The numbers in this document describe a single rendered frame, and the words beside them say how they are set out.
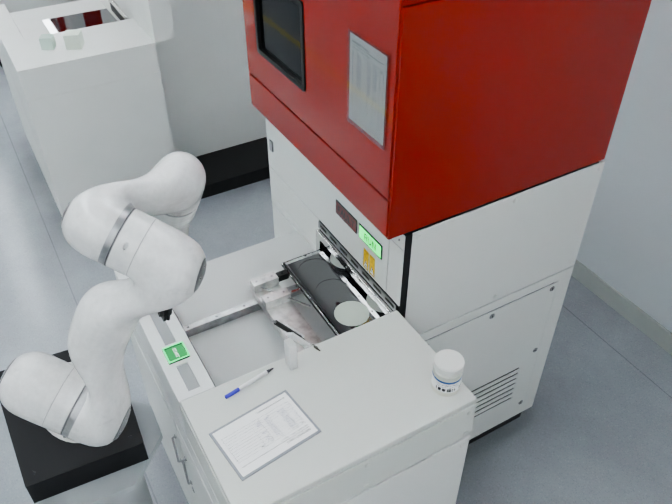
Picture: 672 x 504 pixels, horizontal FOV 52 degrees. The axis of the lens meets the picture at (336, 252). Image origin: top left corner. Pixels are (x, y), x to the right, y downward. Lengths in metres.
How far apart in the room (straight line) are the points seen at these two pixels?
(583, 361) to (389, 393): 1.65
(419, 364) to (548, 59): 0.79
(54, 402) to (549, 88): 1.29
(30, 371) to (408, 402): 0.84
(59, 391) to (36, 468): 0.46
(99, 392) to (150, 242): 0.32
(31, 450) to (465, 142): 1.22
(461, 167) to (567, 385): 1.59
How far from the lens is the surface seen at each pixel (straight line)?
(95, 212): 1.07
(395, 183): 1.58
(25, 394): 1.33
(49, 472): 1.75
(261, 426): 1.62
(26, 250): 3.90
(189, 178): 1.14
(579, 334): 3.31
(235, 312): 2.04
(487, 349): 2.31
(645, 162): 3.10
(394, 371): 1.72
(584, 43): 1.80
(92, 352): 1.20
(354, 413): 1.64
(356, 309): 1.96
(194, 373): 1.75
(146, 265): 1.06
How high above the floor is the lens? 2.28
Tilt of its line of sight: 40 degrees down
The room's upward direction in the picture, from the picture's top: straight up
